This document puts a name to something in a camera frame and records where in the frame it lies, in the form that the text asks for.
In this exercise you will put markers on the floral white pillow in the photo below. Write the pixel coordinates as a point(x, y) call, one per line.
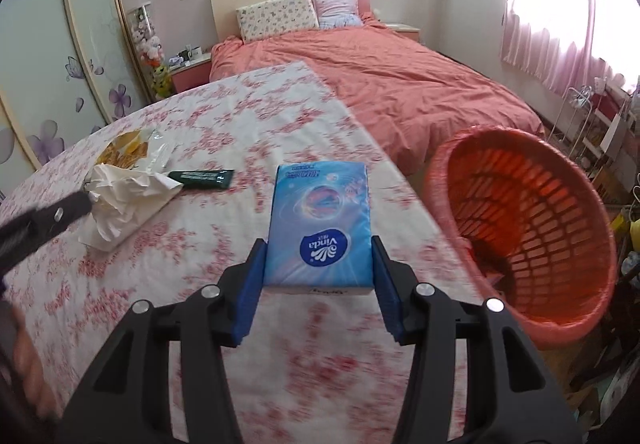
point(271, 18)

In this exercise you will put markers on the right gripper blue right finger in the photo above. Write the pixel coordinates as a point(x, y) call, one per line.
point(386, 291)

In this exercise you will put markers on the pink left nightstand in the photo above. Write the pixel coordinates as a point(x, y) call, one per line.
point(192, 74)

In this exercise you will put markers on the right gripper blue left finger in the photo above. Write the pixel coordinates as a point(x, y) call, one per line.
point(246, 281)

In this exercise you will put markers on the cream paper bag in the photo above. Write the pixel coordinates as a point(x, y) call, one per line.
point(122, 201)

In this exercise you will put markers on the orange plastic laundry basket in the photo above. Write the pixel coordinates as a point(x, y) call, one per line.
point(528, 227)

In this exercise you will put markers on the pink window curtain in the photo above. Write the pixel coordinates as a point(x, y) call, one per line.
point(569, 43)

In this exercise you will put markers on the right nightstand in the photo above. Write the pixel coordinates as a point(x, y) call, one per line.
point(405, 30)

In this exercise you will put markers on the blue Vinda tissue pack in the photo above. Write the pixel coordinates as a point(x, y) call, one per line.
point(319, 238)

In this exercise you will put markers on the sliding wardrobe with flower print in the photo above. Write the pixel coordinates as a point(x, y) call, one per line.
point(67, 70)

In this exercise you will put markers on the bed with salmon duvet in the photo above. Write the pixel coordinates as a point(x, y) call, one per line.
point(410, 98)

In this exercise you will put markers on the white wire rack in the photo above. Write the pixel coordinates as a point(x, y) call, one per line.
point(580, 126)

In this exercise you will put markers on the pink striped pillow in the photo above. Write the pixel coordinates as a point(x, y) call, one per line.
point(337, 13)

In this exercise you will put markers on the person's left hand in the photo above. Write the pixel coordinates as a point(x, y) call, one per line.
point(28, 366)

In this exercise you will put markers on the floral pink white tablecloth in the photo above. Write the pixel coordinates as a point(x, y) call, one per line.
point(314, 369)

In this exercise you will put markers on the orange snack food bag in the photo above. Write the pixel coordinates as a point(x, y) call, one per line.
point(145, 149)

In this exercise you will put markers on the plush toy display tube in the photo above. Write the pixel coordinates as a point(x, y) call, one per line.
point(150, 52)

